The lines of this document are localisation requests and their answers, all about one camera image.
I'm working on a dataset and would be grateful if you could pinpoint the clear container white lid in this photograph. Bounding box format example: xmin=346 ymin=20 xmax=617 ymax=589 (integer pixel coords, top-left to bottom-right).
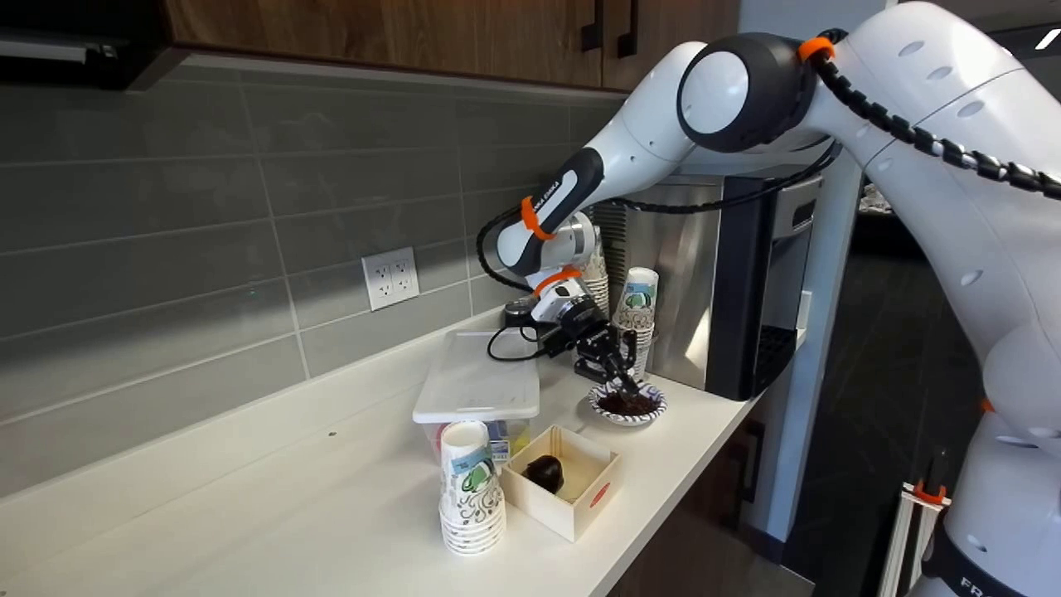
xmin=407 ymin=324 xmax=545 ymax=465

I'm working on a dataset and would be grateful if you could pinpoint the open wooden box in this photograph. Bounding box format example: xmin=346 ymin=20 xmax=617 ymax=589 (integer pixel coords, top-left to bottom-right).
xmin=497 ymin=422 xmax=626 ymax=549

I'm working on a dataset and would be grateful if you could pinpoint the silver spatula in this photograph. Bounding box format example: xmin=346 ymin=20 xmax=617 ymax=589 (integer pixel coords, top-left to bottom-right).
xmin=610 ymin=361 xmax=657 ymax=404

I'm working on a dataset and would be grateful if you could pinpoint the black range hood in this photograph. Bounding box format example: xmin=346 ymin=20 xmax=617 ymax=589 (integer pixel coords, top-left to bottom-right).
xmin=0 ymin=0 xmax=193 ymax=98

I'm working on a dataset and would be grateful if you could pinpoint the dark sofa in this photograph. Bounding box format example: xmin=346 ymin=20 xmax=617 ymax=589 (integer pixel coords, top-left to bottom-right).
xmin=852 ymin=181 xmax=941 ymax=265

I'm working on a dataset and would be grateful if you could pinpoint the black silver beverage machine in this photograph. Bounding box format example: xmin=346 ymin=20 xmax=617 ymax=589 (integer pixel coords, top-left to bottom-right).
xmin=592 ymin=162 xmax=829 ymax=404

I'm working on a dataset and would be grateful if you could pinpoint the paper cup stack blue print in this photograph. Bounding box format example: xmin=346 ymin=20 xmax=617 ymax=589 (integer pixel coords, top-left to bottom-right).
xmin=610 ymin=264 xmax=664 ymax=386

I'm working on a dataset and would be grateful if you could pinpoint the white wall outlet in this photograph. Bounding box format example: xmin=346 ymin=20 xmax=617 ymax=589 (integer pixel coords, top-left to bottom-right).
xmin=357 ymin=242 xmax=424 ymax=314

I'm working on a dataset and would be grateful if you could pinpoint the black cabinet handle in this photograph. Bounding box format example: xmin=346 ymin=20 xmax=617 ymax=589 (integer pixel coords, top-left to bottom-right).
xmin=612 ymin=0 xmax=642 ymax=59
xmin=581 ymin=0 xmax=606 ymax=55

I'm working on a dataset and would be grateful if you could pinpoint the dark food on plate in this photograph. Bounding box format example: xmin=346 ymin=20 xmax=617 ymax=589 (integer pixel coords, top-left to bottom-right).
xmin=598 ymin=387 xmax=664 ymax=422

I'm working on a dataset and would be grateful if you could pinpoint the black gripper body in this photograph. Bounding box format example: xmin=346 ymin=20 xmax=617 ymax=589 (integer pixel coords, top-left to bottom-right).
xmin=550 ymin=298 xmax=612 ymax=358

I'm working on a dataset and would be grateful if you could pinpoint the wooden upper cabinet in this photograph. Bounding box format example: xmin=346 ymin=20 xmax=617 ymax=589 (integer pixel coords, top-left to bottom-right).
xmin=161 ymin=0 xmax=747 ymax=101

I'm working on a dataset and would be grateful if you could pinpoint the white stand orange band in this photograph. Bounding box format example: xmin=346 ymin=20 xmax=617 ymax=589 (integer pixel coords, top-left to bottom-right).
xmin=876 ymin=445 xmax=957 ymax=597

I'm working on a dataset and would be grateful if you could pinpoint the small black object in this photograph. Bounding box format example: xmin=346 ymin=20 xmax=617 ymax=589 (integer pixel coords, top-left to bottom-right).
xmin=520 ymin=452 xmax=571 ymax=499

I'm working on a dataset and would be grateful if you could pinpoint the squat printed paper cup stack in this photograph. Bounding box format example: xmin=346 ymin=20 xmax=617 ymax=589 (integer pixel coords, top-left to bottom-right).
xmin=433 ymin=418 xmax=509 ymax=560

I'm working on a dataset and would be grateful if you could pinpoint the small black silver tap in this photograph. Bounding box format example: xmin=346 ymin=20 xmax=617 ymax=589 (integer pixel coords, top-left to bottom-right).
xmin=501 ymin=296 xmax=546 ymax=334

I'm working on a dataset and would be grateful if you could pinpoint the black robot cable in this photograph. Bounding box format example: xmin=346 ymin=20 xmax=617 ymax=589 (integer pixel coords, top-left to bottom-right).
xmin=474 ymin=41 xmax=1061 ymax=369

